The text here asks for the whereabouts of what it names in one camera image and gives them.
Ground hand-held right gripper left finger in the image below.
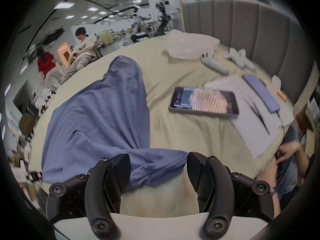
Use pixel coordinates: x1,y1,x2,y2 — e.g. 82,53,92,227
46,153,132,240

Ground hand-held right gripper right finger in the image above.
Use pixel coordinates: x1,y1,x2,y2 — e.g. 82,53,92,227
187,151,275,239

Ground blue shirt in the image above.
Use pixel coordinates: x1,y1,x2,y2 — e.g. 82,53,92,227
41,55,188,191

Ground white paper sheets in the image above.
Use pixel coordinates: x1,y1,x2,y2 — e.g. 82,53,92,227
204,74,295,159

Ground black pen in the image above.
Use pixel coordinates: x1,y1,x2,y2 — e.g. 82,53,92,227
251,103,270,135

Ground purple phone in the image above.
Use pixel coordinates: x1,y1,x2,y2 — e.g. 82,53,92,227
242,74,280,113

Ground orange pen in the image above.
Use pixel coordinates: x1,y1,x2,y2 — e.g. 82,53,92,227
264,80,287,102

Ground small white charger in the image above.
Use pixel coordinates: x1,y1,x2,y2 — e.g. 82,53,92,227
271,75,282,90

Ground bed with beige sheet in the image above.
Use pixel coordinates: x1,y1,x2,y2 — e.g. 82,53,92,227
29,29,295,214

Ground white hand controller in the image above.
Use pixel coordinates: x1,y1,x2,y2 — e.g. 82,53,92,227
201,52,230,74
224,48,256,71

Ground grey padded headboard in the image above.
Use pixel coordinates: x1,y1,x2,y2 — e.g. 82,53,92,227
182,0,313,102

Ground black robot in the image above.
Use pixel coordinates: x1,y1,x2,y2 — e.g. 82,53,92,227
155,0,171,32

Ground tablet with dark frame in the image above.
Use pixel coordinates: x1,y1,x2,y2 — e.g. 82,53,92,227
169,86,240,119

